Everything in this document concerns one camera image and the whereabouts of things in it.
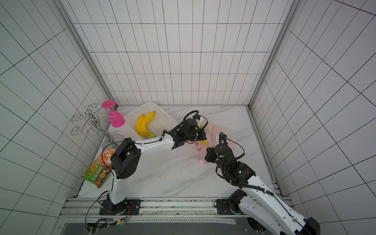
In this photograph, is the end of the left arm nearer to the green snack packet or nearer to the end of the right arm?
the end of the right arm

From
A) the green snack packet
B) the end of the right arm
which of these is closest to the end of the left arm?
the end of the right arm

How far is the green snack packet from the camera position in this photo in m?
0.81
